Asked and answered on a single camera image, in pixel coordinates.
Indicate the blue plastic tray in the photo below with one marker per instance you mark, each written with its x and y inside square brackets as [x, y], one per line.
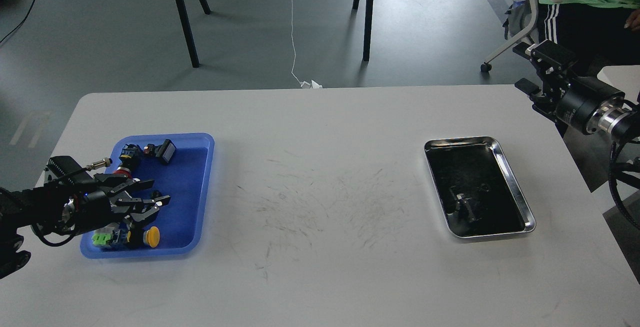
[185, 179]

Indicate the red green ringed button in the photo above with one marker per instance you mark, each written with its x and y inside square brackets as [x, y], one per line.
[121, 170]

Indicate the black table legs left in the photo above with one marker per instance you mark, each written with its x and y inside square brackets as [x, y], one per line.
[187, 30]

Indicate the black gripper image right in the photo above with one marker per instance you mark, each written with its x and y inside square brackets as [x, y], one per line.
[586, 104]

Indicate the person's second hand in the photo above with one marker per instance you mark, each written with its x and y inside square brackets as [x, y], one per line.
[632, 22]

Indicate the person in green shirt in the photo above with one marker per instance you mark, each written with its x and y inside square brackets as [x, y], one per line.
[592, 29]

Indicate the black square push button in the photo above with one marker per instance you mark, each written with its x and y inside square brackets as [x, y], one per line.
[163, 152]

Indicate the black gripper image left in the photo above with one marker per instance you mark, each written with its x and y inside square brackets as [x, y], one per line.
[95, 203]

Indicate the white side table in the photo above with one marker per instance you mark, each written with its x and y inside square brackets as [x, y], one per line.
[625, 78]

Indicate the silver metal tray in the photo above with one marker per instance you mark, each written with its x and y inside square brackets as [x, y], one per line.
[458, 166]

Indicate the yellow mushroom push button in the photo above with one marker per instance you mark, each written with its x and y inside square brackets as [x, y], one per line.
[138, 238]

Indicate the green white switch block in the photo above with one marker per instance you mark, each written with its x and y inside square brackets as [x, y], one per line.
[106, 237]

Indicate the white office chair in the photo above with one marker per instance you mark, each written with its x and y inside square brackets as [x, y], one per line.
[521, 22]

